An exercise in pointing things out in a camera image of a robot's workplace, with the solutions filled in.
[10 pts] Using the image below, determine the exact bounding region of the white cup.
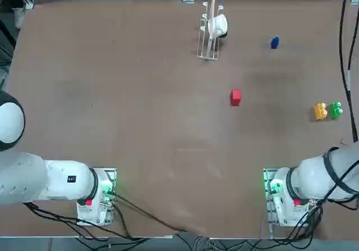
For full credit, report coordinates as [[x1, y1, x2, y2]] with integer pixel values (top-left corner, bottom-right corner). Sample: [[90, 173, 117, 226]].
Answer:
[[208, 13, 229, 39]]

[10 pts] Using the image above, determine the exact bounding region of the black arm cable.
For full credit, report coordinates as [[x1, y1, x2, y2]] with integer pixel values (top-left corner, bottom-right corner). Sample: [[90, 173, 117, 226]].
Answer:
[[338, 0, 359, 144]]

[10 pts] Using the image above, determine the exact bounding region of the white wire cup rack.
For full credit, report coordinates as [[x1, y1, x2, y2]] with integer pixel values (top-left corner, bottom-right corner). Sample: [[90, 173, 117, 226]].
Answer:
[[197, 0, 229, 62]]

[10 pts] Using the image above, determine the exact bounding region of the red wooden cube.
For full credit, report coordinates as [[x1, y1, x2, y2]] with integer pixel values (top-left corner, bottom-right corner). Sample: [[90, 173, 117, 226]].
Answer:
[[230, 89, 243, 107]]

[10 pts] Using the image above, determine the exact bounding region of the yellow toy brick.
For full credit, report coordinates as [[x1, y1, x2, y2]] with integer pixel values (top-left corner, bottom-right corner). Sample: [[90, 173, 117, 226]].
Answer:
[[314, 102, 329, 121]]

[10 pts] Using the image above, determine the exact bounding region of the green toy brick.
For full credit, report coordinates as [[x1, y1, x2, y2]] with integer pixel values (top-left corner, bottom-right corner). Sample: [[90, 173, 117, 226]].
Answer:
[[328, 101, 344, 120]]

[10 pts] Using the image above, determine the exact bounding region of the black base cable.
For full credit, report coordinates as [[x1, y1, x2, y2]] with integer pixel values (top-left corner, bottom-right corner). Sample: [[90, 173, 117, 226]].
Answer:
[[113, 193, 188, 234]]

